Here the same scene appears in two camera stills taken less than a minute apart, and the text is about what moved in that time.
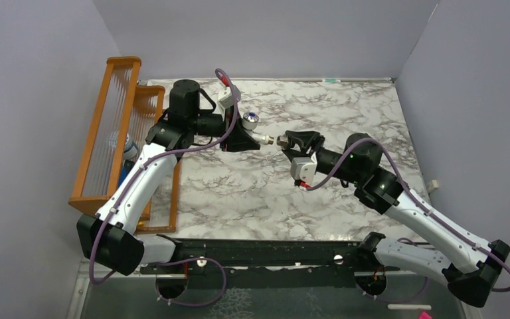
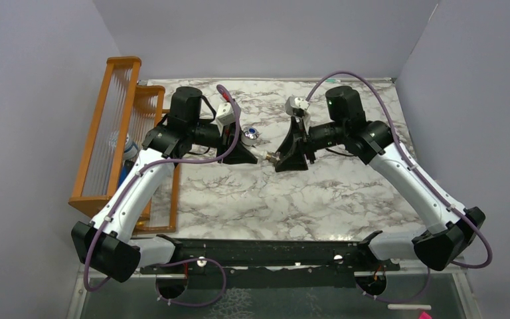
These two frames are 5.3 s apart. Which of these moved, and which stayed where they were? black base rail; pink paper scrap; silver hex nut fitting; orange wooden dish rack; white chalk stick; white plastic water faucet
Moved: white plastic water faucet; silver hex nut fitting
Stayed: orange wooden dish rack; black base rail; pink paper scrap; white chalk stick
